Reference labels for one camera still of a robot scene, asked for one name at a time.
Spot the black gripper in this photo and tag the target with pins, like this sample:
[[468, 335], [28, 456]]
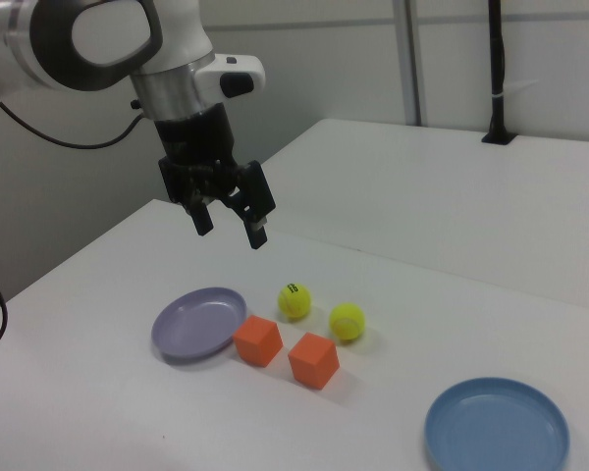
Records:
[[196, 142]]

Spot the yellow tennis ball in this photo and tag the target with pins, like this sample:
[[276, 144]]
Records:
[[347, 322], [294, 304]]

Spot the orange cube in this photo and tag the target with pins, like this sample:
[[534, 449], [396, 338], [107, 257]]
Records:
[[257, 341], [314, 360]]

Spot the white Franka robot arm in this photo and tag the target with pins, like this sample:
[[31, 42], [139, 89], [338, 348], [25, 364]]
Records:
[[176, 29]]

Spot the purple plate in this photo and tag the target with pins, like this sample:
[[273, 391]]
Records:
[[196, 324]]

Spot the black pole with base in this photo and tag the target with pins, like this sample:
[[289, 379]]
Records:
[[497, 59]]

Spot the blue plate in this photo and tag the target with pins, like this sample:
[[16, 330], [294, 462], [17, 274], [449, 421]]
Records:
[[496, 427]]

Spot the grey upright partition post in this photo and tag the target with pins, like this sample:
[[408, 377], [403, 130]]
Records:
[[408, 59]]

